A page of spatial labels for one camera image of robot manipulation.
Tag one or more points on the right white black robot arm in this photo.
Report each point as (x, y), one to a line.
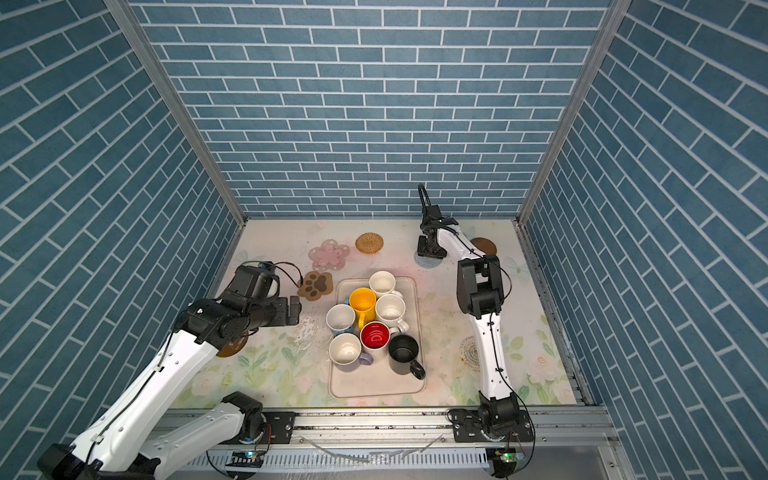
(480, 295)

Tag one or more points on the woven rattan round coaster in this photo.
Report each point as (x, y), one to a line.
(369, 243)

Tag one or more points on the cork paw print coaster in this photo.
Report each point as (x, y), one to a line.
(315, 285)

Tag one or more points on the light blue mug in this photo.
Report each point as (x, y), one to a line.
(341, 318)

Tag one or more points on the yellow mug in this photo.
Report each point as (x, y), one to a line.
(363, 302)

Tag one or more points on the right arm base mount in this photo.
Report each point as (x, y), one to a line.
(470, 426)

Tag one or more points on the pink flower coaster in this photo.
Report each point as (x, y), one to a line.
(329, 256)

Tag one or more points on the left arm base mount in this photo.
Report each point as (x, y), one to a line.
(274, 427)

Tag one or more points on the black mug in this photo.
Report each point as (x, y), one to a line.
(403, 351)

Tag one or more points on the aluminium front rail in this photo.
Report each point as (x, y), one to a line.
(415, 427)

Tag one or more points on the white mug purple handle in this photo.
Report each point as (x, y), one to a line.
(345, 351)

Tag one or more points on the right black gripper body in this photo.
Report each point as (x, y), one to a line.
(430, 251)

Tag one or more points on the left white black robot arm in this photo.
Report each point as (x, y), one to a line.
(117, 445)

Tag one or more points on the white mug at tray back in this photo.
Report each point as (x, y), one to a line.
(383, 283)

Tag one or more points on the brown round coaster right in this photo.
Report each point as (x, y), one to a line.
(485, 245)

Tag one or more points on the brown round coaster left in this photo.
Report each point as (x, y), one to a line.
(232, 348)

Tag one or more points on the white speckled mug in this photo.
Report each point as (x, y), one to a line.
(390, 309)

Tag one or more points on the brown round coaster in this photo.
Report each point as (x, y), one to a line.
(232, 348)
(485, 245)

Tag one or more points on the beige plastic tray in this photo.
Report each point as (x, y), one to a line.
(379, 379)

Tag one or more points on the red mug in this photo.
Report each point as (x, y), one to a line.
(375, 337)

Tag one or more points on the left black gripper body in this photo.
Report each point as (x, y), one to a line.
(281, 314)

